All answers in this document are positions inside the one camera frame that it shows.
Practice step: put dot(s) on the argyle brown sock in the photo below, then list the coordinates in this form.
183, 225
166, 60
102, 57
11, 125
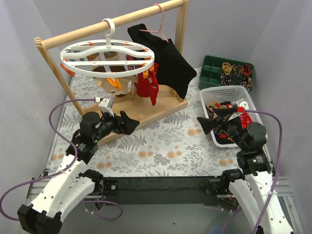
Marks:
211, 105

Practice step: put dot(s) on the white round clip hanger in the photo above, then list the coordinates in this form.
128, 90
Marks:
136, 58

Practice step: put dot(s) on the red christmas sock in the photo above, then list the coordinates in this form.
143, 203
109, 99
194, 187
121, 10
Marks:
244, 120

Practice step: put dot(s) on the white plastic basket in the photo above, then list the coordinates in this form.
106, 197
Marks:
221, 94

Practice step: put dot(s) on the black hanging sock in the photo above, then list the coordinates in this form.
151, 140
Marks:
173, 71

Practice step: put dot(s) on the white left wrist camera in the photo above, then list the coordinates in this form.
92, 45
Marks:
105, 105

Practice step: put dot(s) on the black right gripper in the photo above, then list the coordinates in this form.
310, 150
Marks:
222, 124

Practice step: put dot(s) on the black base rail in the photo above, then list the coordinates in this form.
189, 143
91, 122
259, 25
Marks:
205, 190

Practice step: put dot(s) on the wooden clothes rack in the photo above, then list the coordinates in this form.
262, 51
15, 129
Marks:
168, 101

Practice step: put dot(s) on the floral table mat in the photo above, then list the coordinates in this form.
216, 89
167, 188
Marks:
172, 146

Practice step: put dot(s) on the green compartment tray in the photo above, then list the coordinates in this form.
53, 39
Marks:
218, 71

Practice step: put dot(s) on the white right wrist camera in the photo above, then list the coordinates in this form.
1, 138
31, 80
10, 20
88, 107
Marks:
240, 106

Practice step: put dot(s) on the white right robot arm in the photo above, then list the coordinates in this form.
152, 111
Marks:
253, 183

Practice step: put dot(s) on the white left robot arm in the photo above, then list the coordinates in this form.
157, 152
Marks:
73, 181

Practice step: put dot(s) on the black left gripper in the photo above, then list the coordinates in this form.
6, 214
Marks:
119, 123

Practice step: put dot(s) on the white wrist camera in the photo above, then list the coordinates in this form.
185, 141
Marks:
105, 105
240, 106

